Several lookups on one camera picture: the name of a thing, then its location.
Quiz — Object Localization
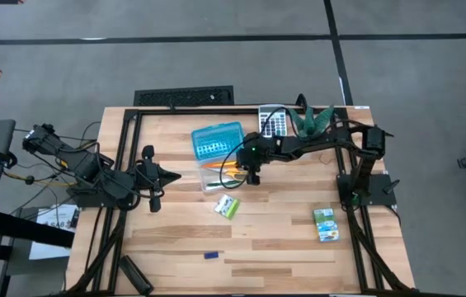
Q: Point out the white printed paper sheet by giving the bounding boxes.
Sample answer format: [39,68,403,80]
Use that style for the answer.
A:
[29,204,80,261]

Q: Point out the green sticky note pad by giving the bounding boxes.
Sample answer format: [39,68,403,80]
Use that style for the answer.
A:
[214,193,241,220]

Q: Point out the green and blue crayon box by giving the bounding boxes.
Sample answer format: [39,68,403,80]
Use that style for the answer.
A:
[313,207,341,243]

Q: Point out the grey desk calculator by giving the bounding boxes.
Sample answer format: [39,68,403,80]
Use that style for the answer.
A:
[257,105,289,139]

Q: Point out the black aluminium table frame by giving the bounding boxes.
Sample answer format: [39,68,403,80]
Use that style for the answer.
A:
[65,106,419,296]

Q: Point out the clear pencil box blue lid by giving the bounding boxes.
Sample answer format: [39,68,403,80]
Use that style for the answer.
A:
[191,120,247,194]

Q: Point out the black oblong case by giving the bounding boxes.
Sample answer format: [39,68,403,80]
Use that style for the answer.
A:
[117,254,154,296]

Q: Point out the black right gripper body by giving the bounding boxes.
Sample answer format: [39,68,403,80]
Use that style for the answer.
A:
[238,131,279,186]

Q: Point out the green plant in white pot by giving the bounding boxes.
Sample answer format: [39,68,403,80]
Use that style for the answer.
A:
[288,103,337,139]

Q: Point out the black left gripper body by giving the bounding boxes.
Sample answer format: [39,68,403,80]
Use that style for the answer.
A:
[135,144,164,214]

